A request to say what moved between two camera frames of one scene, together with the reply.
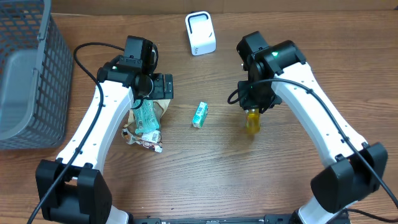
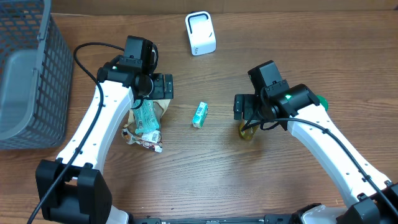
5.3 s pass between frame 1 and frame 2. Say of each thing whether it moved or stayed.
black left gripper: stayed
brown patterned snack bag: stayed
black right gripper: moved
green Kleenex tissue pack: stayed
